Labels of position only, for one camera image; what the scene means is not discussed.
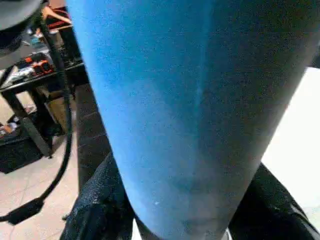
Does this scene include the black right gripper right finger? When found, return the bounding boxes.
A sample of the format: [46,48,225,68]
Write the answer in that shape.
[227,162,320,240]

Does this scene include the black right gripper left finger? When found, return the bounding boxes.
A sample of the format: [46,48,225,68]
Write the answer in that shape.
[59,151,137,240]

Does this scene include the white plastic table top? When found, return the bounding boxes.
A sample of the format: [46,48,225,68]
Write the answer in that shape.
[260,66,320,217]

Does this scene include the white plastic table leg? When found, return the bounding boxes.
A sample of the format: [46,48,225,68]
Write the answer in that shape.
[65,0,320,240]

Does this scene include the black bag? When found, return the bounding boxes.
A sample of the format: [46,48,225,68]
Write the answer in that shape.
[0,134,45,175]

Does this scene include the black side table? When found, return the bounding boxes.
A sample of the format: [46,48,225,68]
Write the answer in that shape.
[0,58,87,159]

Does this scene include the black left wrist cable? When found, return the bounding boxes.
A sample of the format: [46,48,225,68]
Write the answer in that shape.
[0,9,74,226]

